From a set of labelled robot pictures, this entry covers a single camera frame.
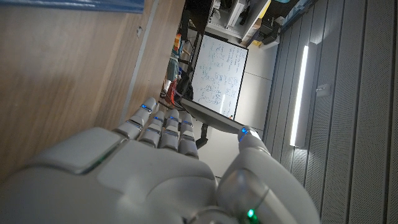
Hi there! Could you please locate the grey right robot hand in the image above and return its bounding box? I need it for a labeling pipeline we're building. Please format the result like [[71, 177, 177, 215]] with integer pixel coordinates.
[[0, 96, 321, 224]]

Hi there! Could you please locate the blue hardcover book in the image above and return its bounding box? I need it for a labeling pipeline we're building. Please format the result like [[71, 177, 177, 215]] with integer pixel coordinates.
[[0, 0, 146, 14]]

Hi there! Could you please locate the black computer monitor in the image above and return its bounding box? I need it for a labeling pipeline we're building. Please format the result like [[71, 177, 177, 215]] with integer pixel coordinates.
[[181, 98, 246, 134]]

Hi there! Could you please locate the teal box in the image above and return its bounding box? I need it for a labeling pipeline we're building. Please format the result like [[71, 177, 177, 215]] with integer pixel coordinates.
[[167, 57, 180, 82]]

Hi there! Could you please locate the long ceiling light strip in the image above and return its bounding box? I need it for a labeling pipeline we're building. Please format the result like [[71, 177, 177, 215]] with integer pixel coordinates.
[[289, 42, 318, 147]]

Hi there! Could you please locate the white shelf cabinet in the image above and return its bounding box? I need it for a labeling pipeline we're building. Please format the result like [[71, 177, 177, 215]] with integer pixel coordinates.
[[206, 0, 271, 40]]

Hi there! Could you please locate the small grey ceiling sensor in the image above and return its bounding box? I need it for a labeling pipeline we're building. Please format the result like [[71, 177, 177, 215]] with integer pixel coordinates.
[[316, 83, 331, 98]]

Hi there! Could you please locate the whiteboard with black frame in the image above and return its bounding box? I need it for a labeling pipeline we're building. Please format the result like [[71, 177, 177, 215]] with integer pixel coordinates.
[[190, 33, 249, 121]]

